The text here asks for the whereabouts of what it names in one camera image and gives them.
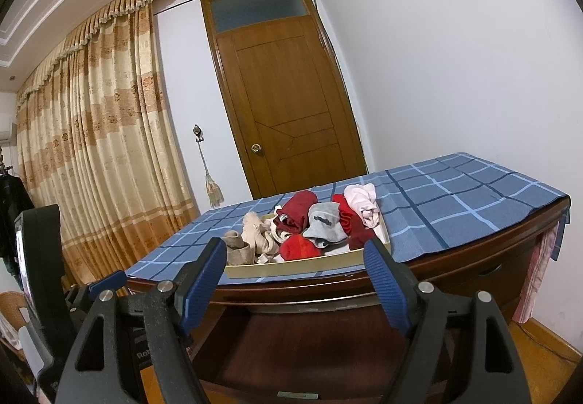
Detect brown wooden door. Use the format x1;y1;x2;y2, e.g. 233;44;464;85
201;0;369;199

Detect white air conditioner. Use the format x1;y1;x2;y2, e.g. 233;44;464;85
0;112;19;143

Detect red lace-trimmed underwear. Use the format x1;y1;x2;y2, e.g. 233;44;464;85
279;234;322;262

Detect curtain tassel tieback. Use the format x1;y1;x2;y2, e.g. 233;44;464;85
198;142;225;209

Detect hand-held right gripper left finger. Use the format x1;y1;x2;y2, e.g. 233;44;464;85
55;237;228;404

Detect dark hanging clothes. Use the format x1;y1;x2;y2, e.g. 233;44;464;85
0;174;36;261

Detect dark red underwear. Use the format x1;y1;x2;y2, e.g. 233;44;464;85
332;193;380;250

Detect grey underwear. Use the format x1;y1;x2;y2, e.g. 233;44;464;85
302;202;348;248

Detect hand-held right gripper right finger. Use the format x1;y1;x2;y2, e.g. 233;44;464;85
363;237;531;404

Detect maroon underwear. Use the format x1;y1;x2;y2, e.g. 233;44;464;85
277;191;318;232

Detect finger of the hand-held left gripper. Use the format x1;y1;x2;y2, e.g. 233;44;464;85
66;271;129;318

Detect patterned beige curtain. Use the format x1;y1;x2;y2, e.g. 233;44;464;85
16;5;199;291

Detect shallow beige tray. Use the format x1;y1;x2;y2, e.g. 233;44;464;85
225;199;392;279

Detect brown wicker chair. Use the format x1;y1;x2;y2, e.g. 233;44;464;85
0;291;29;343

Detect wide wooden desk drawer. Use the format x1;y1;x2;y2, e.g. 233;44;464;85
189;301;413;404

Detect white floral print underwear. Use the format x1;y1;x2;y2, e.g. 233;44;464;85
344;184;379;228

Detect pink striped cloth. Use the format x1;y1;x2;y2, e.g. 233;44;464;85
512;226;561;325

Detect dark wooden desk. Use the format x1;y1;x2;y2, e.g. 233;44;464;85
125;194;572;404

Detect blue plaid tablecloth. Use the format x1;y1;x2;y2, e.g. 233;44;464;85
125;152;571;284

